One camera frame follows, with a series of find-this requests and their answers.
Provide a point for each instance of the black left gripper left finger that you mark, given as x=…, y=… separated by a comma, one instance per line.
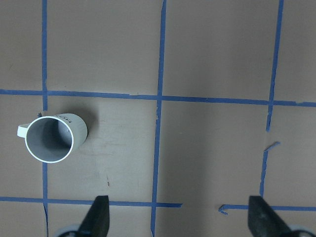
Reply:
x=97, y=220

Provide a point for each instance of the white ribbed plastic mug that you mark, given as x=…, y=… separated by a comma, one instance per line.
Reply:
x=51, y=139

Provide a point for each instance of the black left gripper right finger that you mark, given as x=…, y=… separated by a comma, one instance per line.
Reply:
x=263, y=220

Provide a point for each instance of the blue tape grid lines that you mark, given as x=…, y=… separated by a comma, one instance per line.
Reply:
x=191, y=106

